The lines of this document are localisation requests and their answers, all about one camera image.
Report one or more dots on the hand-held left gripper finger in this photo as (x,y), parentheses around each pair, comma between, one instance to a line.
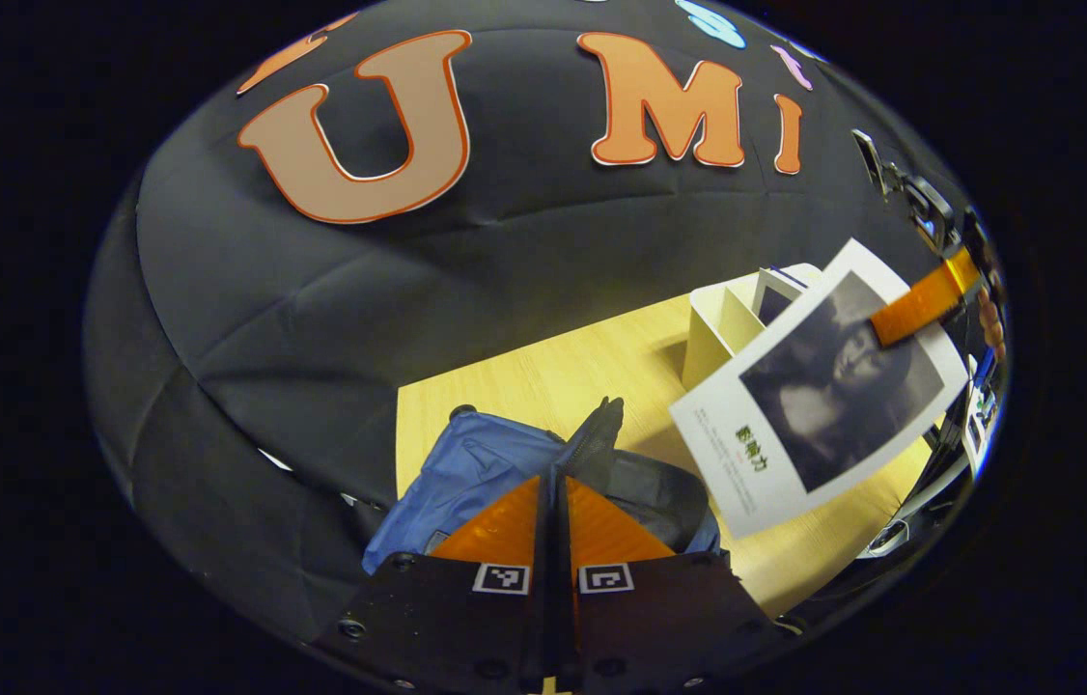
(563,598)
(544,598)

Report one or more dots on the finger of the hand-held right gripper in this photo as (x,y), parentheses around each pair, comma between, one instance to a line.
(920,299)

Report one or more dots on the blue cover book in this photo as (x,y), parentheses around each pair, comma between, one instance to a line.
(775,301)

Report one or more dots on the blue schoolbag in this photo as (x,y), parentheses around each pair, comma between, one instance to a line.
(466,473)

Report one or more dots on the white book with dark portrait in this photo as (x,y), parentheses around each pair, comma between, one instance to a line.
(794,463)

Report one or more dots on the white bookshelf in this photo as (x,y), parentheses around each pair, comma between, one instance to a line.
(712,328)

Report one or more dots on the white electronics box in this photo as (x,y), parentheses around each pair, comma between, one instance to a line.
(978,415)

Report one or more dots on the black table grommet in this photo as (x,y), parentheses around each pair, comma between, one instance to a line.
(461,412)

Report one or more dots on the black backdrop cloth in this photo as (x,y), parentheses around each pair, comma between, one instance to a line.
(312,319)

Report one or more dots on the white metal frame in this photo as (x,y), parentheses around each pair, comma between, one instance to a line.
(891,536)

